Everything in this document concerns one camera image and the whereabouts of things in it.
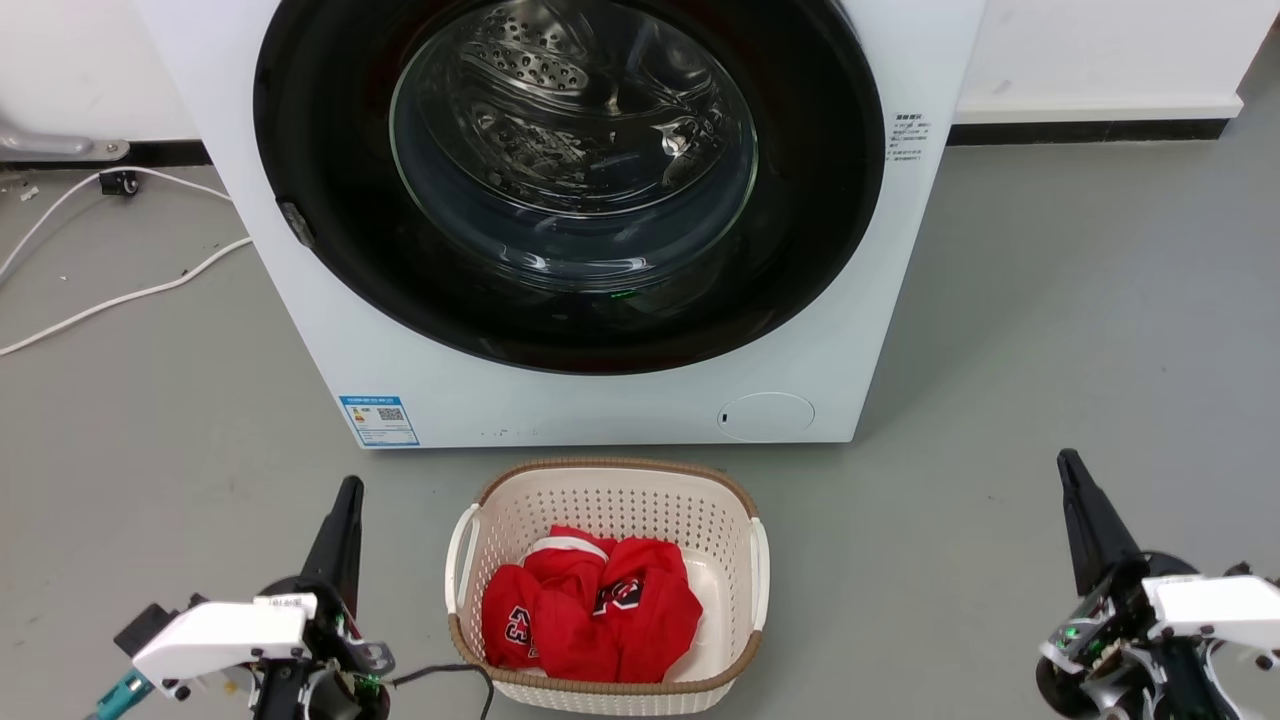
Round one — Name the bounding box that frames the thin white cable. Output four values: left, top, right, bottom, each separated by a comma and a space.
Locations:
0, 167, 234, 283

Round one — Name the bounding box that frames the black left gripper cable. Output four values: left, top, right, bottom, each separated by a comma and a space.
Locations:
385, 663, 496, 720

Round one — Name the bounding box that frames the blue energy label sticker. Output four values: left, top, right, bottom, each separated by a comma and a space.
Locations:
338, 395, 421, 448

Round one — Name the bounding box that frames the steel washing drum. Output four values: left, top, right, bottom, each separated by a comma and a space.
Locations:
392, 0, 758, 293

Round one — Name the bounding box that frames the red sports jersey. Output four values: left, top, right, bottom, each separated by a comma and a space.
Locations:
481, 525, 704, 684

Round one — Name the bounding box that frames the black round glass door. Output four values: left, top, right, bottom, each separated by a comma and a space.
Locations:
253, 0, 887, 376

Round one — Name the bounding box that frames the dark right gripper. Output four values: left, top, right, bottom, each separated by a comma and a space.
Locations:
1035, 449, 1246, 720

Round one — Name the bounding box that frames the small printed text sticker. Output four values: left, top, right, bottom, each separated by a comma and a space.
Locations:
885, 112, 934, 165

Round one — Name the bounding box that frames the white front-load washing machine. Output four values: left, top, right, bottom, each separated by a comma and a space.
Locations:
135, 0, 987, 450

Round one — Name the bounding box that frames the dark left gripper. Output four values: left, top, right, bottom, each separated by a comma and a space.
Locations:
262, 476, 395, 720

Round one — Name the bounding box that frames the round white filter cover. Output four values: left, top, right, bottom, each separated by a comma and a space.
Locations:
716, 391, 816, 443

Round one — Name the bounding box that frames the grey metal bracket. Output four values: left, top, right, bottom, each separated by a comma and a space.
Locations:
0, 118, 131, 163

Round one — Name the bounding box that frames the teal connector piece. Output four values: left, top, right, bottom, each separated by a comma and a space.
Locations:
88, 672, 156, 720

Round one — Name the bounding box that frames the thick white cable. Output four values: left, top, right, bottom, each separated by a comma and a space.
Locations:
0, 237, 253, 358

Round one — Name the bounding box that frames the cream plastic laundry basket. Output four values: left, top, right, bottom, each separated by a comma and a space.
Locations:
445, 458, 771, 717

